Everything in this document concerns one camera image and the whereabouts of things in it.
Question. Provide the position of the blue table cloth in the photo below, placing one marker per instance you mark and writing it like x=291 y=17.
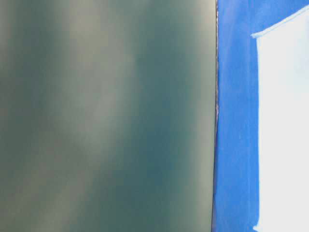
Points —
x=236 y=185

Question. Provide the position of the light blue towel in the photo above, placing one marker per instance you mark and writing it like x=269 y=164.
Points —
x=283 y=124

